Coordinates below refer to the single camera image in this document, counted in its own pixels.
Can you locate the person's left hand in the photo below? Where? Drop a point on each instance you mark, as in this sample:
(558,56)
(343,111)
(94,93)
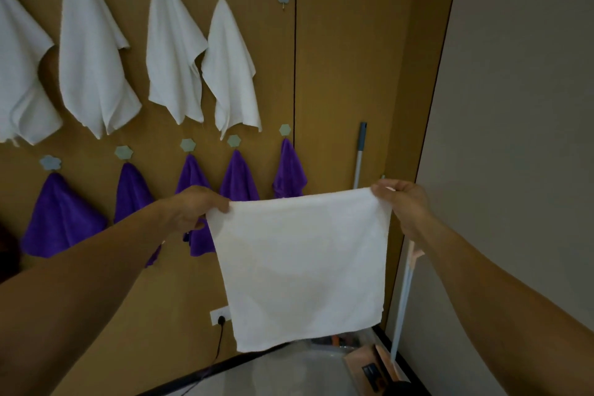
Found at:
(190,207)

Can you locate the person's right hand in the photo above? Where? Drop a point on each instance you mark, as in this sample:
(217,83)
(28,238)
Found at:
(408,207)

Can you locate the person's right thumb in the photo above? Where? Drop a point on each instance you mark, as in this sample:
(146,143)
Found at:
(381,195)

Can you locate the person's left thumb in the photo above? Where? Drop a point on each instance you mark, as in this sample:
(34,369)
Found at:
(217,204)

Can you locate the white square towel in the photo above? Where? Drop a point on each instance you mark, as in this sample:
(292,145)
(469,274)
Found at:
(301,265)

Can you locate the person's left forearm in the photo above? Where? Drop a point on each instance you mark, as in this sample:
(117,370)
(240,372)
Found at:
(83,298)

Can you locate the person's right forearm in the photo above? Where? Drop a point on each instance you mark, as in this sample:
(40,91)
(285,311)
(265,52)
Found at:
(501,312)

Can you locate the purple hanging cloth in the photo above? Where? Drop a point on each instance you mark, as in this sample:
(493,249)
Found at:
(289,173)
(132,194)
(58,219)
(192,177)
(239,180)

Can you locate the white hanging towel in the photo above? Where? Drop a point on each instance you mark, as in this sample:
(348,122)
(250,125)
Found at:
(229,71)
(93,57)
(171,52)
(21,80)

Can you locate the brown cardboard box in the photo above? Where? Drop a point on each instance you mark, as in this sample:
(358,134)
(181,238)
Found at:
(373,365)

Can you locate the green hexagon wall hook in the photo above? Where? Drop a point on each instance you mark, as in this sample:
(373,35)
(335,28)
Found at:
(285,130)
(234,141)
(123,152)
(188,145)

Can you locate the white wall socket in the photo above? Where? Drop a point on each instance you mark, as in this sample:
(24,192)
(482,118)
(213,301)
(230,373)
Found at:
(220,316)

